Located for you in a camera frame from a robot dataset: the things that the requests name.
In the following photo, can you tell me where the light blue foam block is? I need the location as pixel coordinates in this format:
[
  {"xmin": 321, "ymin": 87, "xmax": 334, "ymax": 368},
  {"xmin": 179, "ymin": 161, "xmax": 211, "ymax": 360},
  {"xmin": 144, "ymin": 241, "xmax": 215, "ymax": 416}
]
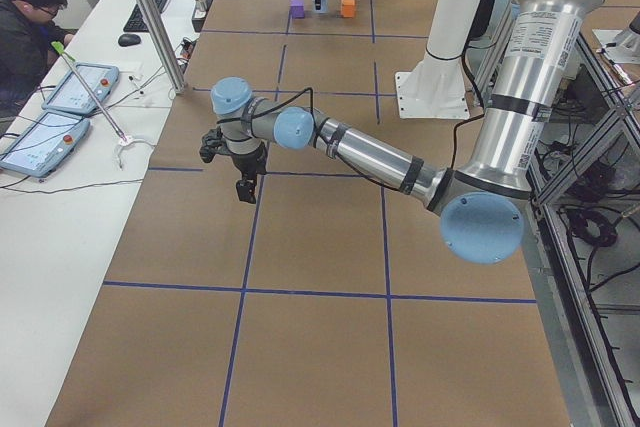
[{"xmin": 314, "ymin": 0, "xmax": 328, "ymax": 14}]

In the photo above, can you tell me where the purple foam block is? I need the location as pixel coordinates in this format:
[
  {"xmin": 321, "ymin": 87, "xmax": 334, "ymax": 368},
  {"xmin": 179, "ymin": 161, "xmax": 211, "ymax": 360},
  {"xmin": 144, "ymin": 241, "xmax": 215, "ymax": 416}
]
[{"xmin": 289, "ymin": 0, "xmax": 305, "ymax": 19}]

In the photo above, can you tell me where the orange foam block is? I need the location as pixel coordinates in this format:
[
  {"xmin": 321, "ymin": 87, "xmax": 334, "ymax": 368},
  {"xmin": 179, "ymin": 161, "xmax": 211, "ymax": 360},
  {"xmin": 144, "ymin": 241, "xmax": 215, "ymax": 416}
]
[{"xmin": 340, "ymin": 0, "xmax": 357, "ymax": 18}]

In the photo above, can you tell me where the black keyboard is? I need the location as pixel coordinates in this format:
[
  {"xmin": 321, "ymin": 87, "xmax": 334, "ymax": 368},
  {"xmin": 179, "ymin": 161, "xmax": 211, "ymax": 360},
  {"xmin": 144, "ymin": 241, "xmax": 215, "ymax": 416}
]
[{"xmin": 122, "ymin": 0, "xmax": 174, "ymax": 33}]

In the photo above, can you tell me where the black computer mouse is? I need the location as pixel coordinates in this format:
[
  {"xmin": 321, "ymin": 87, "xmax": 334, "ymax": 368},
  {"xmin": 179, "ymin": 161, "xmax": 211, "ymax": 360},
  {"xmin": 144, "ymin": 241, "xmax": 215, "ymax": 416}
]
[{"xmin": 117, "ymin": 33, "xmax": 142, "ymax": 47}]

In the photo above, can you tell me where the upper teach pendant tablet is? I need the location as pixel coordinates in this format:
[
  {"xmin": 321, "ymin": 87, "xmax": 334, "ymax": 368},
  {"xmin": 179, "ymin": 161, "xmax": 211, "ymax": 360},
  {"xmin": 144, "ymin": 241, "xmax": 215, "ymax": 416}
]
[{"xmin": 42, "ymin": 63, "xmax": 120, "ymax": 116}]

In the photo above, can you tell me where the teach pendant tablet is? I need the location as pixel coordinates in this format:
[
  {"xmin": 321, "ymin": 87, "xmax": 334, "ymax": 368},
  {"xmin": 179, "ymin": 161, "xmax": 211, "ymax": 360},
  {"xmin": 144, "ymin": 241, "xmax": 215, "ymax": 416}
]
[
  {"xmin": 1, "ymin": 111, "xmax": 90, "ymax": 178},
  {"xmin": 42, "ymin": 63, "xmax": 120, "ymax": 116}
]

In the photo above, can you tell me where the lower teach pendant tablet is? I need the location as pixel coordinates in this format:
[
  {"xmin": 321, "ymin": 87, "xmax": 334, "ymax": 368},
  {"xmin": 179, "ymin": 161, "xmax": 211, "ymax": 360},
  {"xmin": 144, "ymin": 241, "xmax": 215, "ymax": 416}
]
[{"xmin": 1, "ymin": 111, "xmax": 90, "ymax": 178}]

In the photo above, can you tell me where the seated person in black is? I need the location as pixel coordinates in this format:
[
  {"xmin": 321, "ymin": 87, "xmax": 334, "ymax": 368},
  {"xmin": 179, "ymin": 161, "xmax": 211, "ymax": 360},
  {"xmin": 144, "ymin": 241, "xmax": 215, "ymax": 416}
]
[{"xmin": 1, "ymin": 0, "xmax": 73, "ymax": 117}]

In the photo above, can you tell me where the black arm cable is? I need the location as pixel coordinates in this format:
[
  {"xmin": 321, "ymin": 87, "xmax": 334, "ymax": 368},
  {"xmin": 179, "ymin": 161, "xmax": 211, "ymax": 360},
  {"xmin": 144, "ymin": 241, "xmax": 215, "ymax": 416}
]
[{"xmin": 214, "ymin": 86, "xmax": 316, "ymax": 123}]

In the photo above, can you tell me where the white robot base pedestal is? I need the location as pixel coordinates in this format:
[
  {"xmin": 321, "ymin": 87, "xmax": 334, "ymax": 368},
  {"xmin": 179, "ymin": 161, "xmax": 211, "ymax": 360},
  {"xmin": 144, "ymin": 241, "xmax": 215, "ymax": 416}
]
[{"xmin": 395, "ymin": 0, "xmax": 477, "ymax": 120}]

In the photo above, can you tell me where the aluminium frame post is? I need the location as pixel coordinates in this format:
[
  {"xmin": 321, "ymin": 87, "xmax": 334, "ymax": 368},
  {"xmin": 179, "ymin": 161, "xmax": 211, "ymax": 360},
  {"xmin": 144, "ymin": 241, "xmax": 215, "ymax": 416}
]
[{"xmin": 136, "ymin": 0, "xmax": 186, "ymax": 95}]

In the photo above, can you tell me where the grabber stick with green handle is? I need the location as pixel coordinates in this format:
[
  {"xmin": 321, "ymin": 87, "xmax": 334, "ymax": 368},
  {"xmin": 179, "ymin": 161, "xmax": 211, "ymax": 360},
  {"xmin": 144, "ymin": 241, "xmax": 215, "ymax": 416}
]
[{"xmin": 51, "ymin": 41, "xmax": 155, "ymax": 170}]

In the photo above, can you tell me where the aluminium frame rack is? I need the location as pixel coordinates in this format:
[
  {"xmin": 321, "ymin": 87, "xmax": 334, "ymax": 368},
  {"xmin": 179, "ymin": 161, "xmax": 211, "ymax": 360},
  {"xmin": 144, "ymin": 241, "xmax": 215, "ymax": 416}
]
[{"xmin": 529, "ymin": 25, "xmax": 639, "ymax": 426}]

